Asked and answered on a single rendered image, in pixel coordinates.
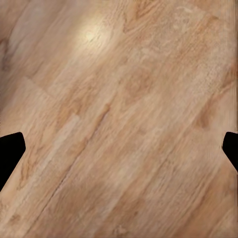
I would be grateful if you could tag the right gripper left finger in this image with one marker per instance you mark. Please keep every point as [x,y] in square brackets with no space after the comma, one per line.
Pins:
[12,148]

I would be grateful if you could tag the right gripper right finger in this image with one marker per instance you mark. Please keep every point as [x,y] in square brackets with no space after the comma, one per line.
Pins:
[230,148]

